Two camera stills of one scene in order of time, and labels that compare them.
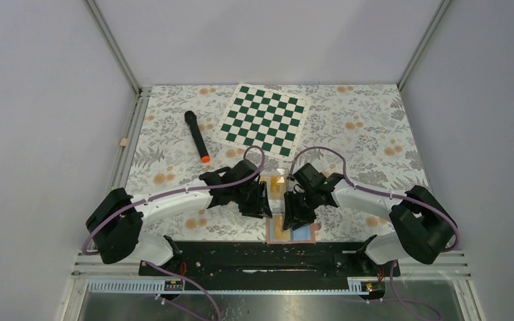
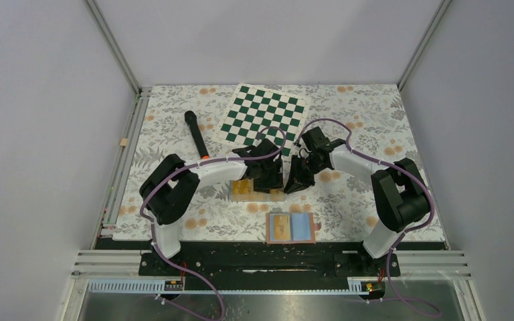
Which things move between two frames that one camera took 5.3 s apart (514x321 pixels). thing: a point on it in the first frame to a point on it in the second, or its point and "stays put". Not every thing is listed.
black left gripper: (260, 208) to (275, 182)
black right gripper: (294, 216) to (296, 179)
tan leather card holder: (275, 233) stays put
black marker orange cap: (190, 118) stays put
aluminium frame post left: (121, 61) stays put
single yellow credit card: (278, 233) stays put
